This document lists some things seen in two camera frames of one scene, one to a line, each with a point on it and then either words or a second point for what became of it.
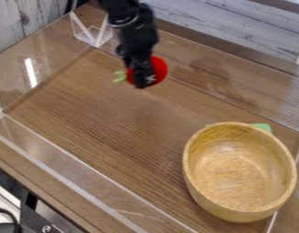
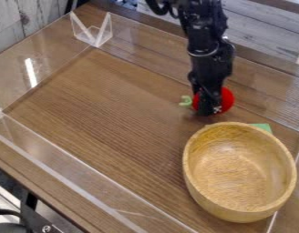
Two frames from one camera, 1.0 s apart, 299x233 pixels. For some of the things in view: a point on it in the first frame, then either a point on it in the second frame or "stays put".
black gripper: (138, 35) → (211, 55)
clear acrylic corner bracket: (92, 35) stays put
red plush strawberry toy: (159, 68) → (227, 101)
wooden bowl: (238, 171) stays put
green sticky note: (265, 126) stays put
